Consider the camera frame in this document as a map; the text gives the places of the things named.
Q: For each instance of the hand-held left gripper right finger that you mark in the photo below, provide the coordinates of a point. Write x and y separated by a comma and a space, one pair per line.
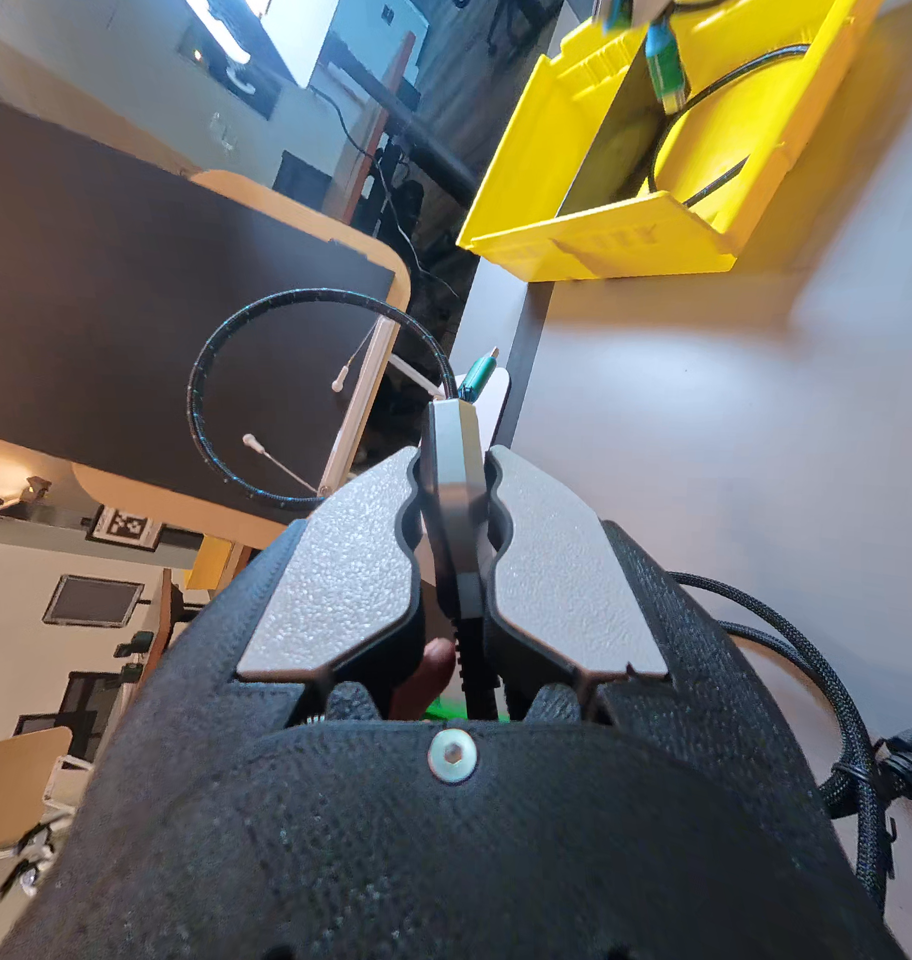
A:
576, 585

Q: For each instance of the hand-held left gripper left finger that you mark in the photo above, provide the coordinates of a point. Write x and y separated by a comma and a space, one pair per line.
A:
336, 585

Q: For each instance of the black HDMI switch box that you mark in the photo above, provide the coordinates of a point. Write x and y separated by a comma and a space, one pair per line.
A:
456, 480

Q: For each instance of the yellow plastic bin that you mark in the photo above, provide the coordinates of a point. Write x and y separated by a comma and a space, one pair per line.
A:
606, 240

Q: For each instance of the white tipped pin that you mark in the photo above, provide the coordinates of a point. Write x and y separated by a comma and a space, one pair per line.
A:
338, 384
252, 443

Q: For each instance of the white square marker tag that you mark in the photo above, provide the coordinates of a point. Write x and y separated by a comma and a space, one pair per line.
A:
126, 528

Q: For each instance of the black panel with wooden rim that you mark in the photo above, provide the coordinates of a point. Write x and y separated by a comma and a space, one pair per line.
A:
126, 270

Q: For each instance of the bright softbox light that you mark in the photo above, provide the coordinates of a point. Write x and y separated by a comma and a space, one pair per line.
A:
299, 30

